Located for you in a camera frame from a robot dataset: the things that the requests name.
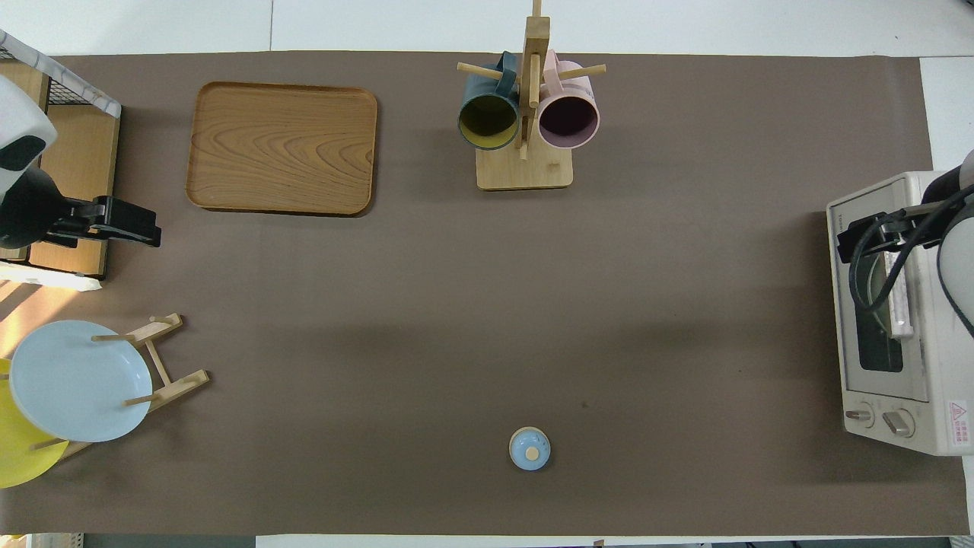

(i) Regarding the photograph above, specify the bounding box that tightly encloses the pink mug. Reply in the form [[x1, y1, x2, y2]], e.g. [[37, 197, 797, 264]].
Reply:
[[537, 50, 601, 150]]

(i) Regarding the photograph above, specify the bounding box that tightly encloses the brown table mat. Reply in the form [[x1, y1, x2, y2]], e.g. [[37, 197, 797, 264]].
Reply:
[[0, 51, 971, 536]]

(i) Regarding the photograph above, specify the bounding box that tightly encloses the white toaster oven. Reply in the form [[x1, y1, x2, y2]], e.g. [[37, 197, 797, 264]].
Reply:
[[826, 171, 974, 457]]

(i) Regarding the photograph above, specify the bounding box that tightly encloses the wooden plate rack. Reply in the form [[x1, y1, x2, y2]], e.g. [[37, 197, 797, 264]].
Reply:
[[30, 313, 210, 461]]

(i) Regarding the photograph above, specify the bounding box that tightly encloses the wooden mug tree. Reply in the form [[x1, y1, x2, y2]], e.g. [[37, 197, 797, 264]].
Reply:
[[457, 0, 607, 191]]

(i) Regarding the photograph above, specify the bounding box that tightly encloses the brown wooden tray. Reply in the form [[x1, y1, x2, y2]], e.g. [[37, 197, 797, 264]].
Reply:
[[185, 81, 379, 218]]

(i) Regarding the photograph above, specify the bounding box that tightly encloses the glass oven door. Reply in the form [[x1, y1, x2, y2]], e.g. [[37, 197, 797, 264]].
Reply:
[[828, 177, 931, 403]]

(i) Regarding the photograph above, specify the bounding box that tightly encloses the yellow plate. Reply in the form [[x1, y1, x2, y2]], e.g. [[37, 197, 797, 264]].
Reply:
[[0, 358, 71, 489]]

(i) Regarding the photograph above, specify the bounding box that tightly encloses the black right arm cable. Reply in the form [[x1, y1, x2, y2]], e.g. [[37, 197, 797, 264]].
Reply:
[[847, 185, 974, 341]]

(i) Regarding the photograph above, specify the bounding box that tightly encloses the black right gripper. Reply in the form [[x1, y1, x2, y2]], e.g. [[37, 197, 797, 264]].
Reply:
[[836, 162, 974, 264]]

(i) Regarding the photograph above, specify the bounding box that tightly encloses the small blue call bell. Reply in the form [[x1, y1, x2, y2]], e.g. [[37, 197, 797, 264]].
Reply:
[[508, 427, 552, 472]]

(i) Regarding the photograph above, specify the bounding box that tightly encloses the light blue plate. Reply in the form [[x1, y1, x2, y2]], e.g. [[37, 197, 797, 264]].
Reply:
[[9, 320, 153, 444]]

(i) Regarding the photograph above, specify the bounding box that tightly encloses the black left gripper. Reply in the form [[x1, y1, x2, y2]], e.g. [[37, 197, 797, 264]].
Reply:
[[0, 165, 163, 250]]

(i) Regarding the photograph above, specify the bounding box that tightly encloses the wire basket with wooden shelves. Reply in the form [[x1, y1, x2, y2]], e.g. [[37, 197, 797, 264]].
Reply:
[[0, 29, 123, 292]]

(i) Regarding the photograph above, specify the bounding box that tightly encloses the dark blue mug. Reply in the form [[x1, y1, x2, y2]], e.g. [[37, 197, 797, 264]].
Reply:
[[457, 52, 520, 151]]

